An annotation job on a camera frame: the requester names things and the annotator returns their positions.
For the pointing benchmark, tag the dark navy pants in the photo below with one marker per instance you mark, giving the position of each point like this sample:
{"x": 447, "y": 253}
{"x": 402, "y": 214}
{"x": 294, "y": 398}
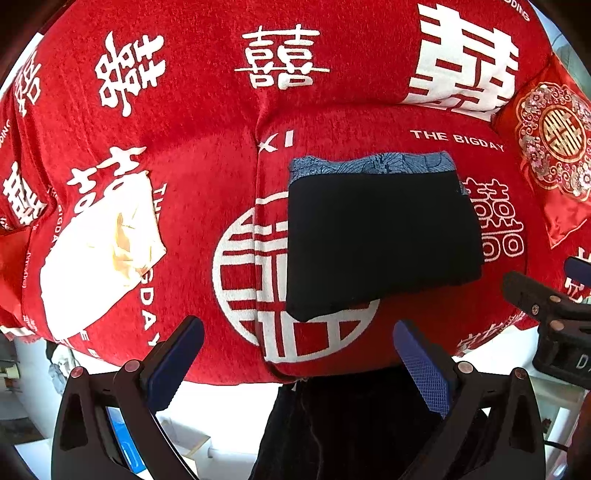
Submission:
{"x": 378, "y": 240}

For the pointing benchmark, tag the person's right forearm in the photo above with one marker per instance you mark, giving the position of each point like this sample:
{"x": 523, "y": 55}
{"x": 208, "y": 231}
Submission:
{"x": 582, "y": 438}

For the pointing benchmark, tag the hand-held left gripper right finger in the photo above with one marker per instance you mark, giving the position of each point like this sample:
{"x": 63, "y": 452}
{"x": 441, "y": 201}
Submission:
{"x": 425, "y": 374}

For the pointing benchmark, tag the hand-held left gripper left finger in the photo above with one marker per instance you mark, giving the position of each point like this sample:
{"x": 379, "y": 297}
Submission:
{"x": 178, "y": 364}

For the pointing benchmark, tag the red satin embroidered cushion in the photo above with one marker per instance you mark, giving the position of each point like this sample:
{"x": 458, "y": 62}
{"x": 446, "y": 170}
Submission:
{"x": 554, "y": 138}

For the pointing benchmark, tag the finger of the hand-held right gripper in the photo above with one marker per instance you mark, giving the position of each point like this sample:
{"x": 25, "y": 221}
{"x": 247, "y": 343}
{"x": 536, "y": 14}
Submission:
{"x": 521, "y": 288}
{"x": 579, "y": 267}

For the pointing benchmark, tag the red printed blanket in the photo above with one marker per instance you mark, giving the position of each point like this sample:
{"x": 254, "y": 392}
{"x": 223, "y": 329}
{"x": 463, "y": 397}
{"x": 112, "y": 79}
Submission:
{"x": 184, "y": 138}

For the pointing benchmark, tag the white cream cloth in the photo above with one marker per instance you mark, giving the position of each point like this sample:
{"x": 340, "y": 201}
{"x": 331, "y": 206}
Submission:
{"x": 92, "y": 277}

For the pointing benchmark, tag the white cardboard box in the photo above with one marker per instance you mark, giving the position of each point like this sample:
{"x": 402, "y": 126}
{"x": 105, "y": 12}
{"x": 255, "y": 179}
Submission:
{"x": 198, "y": 445}

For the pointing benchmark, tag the person's dark clothing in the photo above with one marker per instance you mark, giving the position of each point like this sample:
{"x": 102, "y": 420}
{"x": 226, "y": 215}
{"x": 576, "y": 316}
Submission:
{"x": 346, "y": 429}

